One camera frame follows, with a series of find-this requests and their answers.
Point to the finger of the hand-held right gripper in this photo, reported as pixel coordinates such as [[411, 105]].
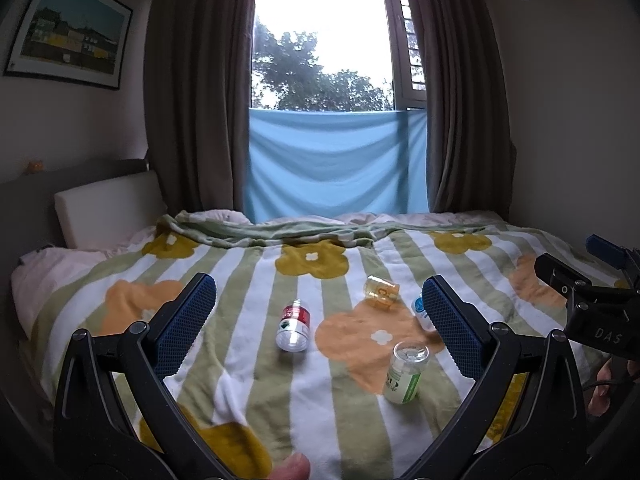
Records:
[[606, 251], [557, 272]]

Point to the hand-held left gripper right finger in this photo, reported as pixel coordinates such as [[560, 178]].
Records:
[[452, 330]]

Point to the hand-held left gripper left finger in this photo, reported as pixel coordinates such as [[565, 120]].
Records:
[[182, 330]]

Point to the yellow clear cup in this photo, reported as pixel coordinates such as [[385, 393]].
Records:
[[382, 292]]

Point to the red label clear cup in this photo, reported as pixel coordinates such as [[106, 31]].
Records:
[[292, 327]]

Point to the person's right hand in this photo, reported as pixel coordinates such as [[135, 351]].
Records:
[[600, 400]]

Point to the person's left hand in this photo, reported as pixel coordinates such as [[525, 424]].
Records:
[[291, 469]]

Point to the floral striped blanket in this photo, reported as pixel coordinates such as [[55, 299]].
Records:
[[310, 385]]

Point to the white headboard cushion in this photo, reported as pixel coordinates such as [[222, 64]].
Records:
[[110, 210]]

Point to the white duvet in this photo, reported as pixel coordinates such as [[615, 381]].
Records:
[[47, 280]]

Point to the light blue cloth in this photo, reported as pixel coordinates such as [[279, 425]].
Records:
[[335, 160]]

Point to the brown curtain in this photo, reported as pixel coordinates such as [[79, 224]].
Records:
[[200, 85], [465, 85]]

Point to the small orange figurine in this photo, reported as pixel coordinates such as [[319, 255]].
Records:
[[35, 165]]

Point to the open window sash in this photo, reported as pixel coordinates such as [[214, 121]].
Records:
[[405, 35]]

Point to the framed wall picture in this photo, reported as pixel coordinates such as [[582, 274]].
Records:
[[70, 30]]

